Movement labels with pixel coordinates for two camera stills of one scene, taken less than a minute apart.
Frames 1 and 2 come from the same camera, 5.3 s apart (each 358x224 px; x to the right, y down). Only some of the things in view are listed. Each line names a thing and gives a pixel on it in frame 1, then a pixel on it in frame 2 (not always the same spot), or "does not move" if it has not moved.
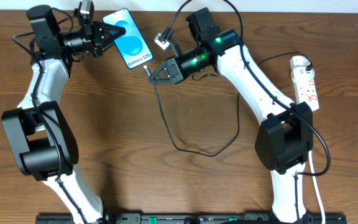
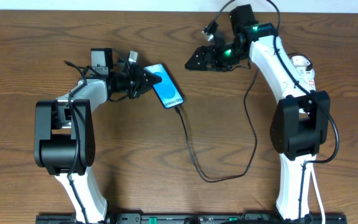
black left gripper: x=91 y=38 -> x=135 y=80
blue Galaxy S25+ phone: x=132 y=47 -> x=166 y=89
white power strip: x=304 y=81 does not move
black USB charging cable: x=309 y=61 -> x=256 y=142
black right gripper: x=174 y=69 -> x=215 y=58
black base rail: x=194 y=218 does not move
